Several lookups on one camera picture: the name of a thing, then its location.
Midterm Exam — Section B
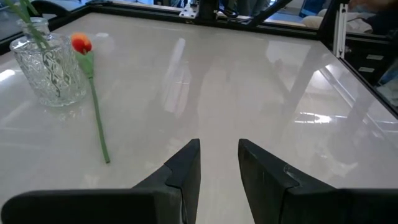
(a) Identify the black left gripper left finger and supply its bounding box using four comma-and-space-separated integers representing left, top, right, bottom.
1, 138, 201, 224

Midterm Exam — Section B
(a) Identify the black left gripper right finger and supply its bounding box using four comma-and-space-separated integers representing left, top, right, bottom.
238, 139, 398, 224

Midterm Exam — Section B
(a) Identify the yellow artificial tulip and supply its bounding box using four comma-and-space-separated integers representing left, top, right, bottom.
18, 0, 62, 98

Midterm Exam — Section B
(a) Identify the clear cut-glass vase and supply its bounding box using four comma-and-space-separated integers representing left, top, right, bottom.
9, 17, 88, 108

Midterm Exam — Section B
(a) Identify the silver aluminium extrusion post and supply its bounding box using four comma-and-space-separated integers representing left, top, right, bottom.
333, 2, 348, 59

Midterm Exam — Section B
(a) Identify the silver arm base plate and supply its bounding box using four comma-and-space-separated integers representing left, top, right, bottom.
179, 2, 200, 19

